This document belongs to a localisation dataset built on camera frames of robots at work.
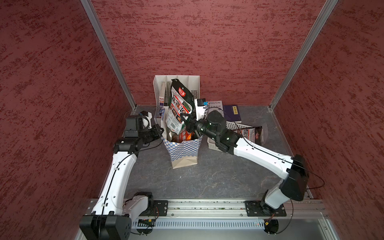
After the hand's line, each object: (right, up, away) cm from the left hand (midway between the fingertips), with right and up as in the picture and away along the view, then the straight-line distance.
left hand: (163, 132), depth 75 cm
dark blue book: (+45, +12, +42) cm, 63 cm away
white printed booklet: (+33, +20, +47) cm, 61 cm away
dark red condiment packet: (+53, -2, +17) cm, 56 cm away
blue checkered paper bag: (+10, -12, +4) cm, 16 cm away
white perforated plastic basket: (+41, +2, +28) cm, 50 cm away
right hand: (+9, +7, -7) cm, 14 cm away
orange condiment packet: (+11, -2, +8) cm, 13 cm away
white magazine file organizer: (+14, +35, +35) cm, 51 cm away
